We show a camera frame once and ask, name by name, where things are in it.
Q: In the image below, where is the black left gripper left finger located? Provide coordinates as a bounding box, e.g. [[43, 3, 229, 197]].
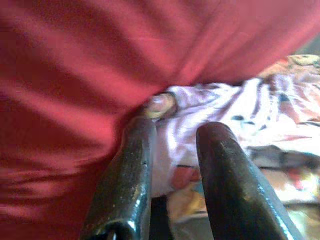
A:
[[79, 117, 157, 240]]

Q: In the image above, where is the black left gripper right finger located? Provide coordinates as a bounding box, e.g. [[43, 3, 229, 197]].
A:
[[196, 121, 305, 240]]

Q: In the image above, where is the purple striped garment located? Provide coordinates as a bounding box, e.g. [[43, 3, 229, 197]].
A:
[[143, 74, 320, 226]]

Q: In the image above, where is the red fabric cushion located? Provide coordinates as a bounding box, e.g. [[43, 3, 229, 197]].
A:
[[0, 0, 320, 240]]

